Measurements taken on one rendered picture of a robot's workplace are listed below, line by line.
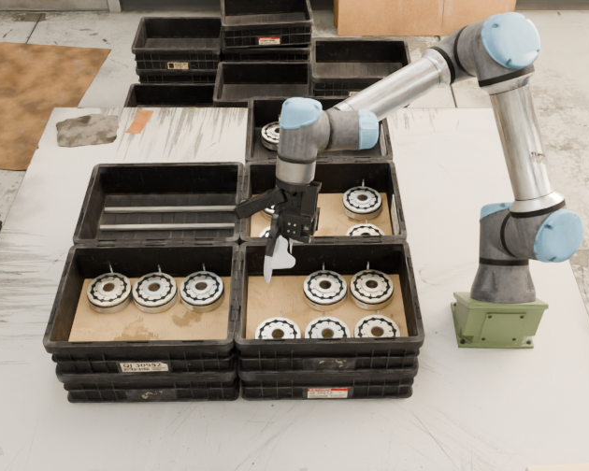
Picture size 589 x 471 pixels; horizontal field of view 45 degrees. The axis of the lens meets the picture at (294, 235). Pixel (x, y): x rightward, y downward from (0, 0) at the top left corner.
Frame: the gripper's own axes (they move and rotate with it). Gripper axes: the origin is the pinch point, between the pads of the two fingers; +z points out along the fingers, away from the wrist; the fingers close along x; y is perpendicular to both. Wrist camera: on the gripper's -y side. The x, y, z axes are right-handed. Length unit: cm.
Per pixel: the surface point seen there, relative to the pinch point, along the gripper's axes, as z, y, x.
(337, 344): 13.5, 15.2, -1.7
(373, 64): -11, -15, 180
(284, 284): 14.8, -3.0, 20.7
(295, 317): 18.0, 2.5, 12.5
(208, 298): 16.2, -17.9, 8.6
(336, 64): -10, -30, 175
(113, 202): 9, -57, 34
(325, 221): 6.1, 0.7, 42.9
